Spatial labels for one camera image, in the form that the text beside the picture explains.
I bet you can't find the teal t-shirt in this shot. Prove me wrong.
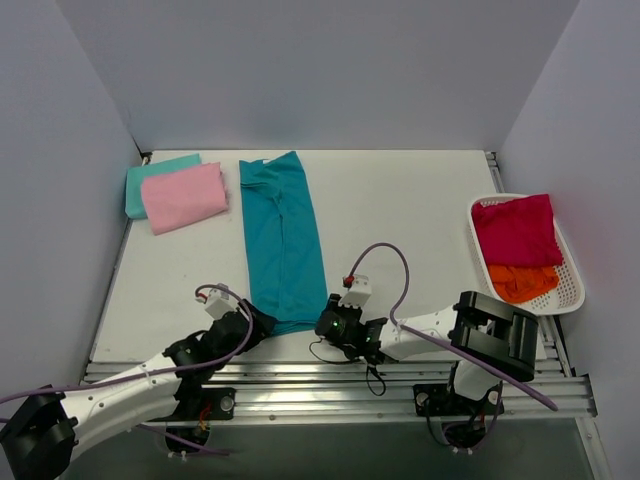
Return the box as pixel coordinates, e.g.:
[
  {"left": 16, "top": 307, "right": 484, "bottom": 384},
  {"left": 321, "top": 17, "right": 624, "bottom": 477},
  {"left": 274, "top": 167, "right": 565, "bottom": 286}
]
[{"left": 239, "top": 151, "right": 328, "bottom": 336}]

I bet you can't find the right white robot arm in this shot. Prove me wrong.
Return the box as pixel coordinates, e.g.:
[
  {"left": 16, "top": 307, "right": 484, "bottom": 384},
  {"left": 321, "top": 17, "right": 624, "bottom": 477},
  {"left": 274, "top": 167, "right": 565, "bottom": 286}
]
[{"left": 315, "top": 291, "right": 558, "bottom": 413}]

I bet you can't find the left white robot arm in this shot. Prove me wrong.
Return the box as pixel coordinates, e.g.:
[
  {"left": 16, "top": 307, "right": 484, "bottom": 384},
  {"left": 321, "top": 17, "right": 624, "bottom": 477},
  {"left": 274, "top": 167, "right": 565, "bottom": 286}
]
[{"left": 1, "top": 304, "right": 276, "bottom": 479}]

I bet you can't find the pink folded t-shirt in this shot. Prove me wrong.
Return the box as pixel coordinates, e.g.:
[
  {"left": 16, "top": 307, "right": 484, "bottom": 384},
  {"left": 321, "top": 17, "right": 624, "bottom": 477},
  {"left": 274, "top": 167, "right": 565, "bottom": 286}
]
[{"left": 140, "top": 163, "right": 229, "bottom": 236}]

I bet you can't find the mint green folded t-shirt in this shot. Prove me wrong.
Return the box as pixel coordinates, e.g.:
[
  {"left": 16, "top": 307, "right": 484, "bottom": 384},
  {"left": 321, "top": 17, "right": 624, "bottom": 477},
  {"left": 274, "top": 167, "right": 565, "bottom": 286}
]
[{"left": 125, "top": 154, "right": 201, "bottom": 220}]

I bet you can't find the orange t-shirt in basket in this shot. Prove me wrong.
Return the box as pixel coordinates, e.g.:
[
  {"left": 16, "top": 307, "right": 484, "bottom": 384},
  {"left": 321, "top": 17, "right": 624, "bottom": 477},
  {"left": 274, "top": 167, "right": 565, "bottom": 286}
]
[{"left": 488, "top": 265, "right": 559, "bottom": 304}]

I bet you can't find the magenta t-shirt in basket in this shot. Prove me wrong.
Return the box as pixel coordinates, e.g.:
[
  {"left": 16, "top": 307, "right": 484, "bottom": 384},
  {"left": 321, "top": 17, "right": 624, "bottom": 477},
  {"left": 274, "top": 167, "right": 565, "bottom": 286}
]
[{"left": 471, "top": 194, "right": 563, "bottom": 268}]

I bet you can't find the white perforated plastic basket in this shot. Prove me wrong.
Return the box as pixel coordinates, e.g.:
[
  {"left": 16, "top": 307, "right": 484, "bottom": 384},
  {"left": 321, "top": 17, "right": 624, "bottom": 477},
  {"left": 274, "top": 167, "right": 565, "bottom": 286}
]
[{"left": 467, "top": 193, "right": 585, "bottom": 316}]

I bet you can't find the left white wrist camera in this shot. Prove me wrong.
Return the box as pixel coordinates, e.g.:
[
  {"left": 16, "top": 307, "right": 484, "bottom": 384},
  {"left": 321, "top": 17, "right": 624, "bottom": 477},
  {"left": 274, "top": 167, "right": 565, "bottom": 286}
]
[{"left": 195, "top": 285, "right": 236, "bottom": 320}]

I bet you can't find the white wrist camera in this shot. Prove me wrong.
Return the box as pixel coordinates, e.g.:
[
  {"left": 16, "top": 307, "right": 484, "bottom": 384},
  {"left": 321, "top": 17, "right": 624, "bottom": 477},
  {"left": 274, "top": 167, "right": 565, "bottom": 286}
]
[
  {"left": 340, "top": 274, "right": 372, "bottom": 309},
  {"left": 195, "top": 285, "right": 236, "bottom": 320}
]

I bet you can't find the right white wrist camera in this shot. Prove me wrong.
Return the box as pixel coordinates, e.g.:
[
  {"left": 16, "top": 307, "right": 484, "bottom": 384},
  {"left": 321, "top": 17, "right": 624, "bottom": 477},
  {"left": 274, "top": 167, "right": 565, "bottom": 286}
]
[{"left": 340, "top": 274, "right": 372, "bottom": 309}]

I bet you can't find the aluminium mounting rail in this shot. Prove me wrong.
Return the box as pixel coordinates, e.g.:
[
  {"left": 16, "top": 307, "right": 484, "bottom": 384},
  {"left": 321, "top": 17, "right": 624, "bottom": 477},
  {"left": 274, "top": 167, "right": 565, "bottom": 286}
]
[{"left": 53, "top": 359, "right": 599, "bottom": 429}]

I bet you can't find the black thin cable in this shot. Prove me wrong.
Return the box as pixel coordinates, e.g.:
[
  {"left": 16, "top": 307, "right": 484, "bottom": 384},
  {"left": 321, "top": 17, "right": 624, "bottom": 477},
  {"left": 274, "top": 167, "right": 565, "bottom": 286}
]
[{"left": 307, "top": 339, "right": 387, "bottom": 397}]

